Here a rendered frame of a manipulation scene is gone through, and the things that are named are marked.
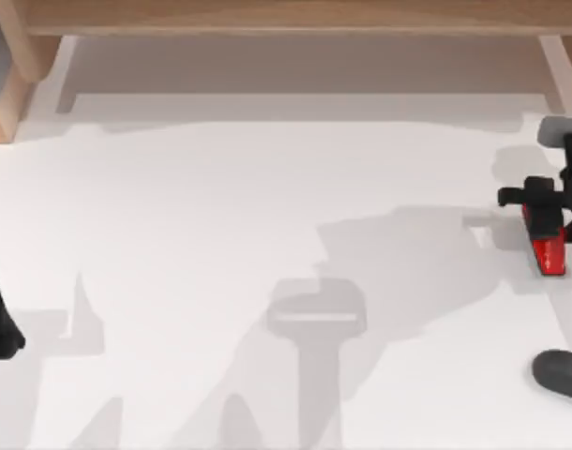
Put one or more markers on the dark grey rounded object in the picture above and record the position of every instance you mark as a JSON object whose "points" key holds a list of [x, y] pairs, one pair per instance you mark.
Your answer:
{"points": [[562, 375]]}

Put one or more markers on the pale grey rounded box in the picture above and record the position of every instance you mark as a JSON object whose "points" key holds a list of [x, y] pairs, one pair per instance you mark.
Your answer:
{"points": [[551, 130]]}

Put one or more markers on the wooden open shelf unit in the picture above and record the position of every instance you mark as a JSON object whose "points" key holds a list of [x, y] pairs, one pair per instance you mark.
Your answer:
{"points": [[286, 19]]}

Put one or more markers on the red and black stapler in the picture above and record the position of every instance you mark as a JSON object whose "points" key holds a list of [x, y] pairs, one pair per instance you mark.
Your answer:
{"points": [[548, 253]]}

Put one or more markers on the wooden drawer with grey inside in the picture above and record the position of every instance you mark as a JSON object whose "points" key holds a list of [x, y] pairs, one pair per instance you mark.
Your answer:
{"points": [[19, 70]]}

